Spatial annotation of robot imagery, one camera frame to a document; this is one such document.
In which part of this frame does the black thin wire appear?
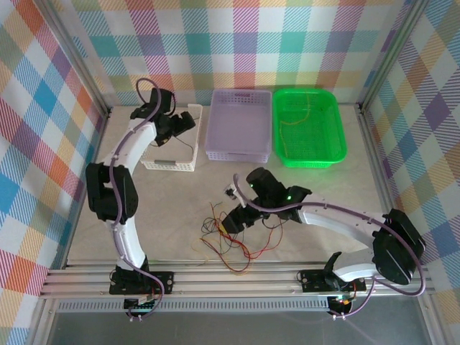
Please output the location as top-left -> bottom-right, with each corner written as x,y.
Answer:
260,215 -> 285,252
154,114 -> 197,156
201,215 -> 231,259

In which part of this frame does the yellow thin wire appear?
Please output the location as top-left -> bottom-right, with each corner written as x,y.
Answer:
191,236 -> 249,277
279,91 -> 316,154

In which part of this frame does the white perforated plastic basket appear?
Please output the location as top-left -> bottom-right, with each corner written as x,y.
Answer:
139,103 -> 203,173

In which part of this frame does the purple perforated plastic basket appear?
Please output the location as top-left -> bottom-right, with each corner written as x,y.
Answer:
203,88 -> 273,165

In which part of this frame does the green perforated plastic basket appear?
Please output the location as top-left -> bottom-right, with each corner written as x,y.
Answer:
272,88 -> 351,170

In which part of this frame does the small electronics board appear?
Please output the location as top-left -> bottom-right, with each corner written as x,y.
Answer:
327,293 -> 357,316
123,297 -> 161,319

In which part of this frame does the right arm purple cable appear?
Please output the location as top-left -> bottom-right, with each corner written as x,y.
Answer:
232,173 -> 429,320

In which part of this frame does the green thin wire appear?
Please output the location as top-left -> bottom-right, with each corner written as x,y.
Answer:
215,229 -> 234,263

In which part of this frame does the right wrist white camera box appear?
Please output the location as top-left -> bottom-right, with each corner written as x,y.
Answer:
223,181 -> 249,208

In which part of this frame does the red thin wire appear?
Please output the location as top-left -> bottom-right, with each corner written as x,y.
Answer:
201,211 -> 285,274

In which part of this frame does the aluminium front rail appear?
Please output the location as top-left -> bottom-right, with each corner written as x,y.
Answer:
38,264 -> 438,299

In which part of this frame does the aluminium side rail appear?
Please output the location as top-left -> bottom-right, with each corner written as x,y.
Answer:
63,107 -> 113,270
355,103 -> 414,267

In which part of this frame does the grey slotted cable duct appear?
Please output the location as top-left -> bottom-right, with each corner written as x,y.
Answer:
56,300 -> 331,313

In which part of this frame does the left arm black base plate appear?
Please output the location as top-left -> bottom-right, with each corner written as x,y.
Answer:
109,271 -> 175,296

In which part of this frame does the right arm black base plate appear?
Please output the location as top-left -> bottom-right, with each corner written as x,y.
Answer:
300,268 -> 367,293

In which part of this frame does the aluminium frame post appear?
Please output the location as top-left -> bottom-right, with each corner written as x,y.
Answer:
42,0 -> 111,121
359,0 -> 431,111

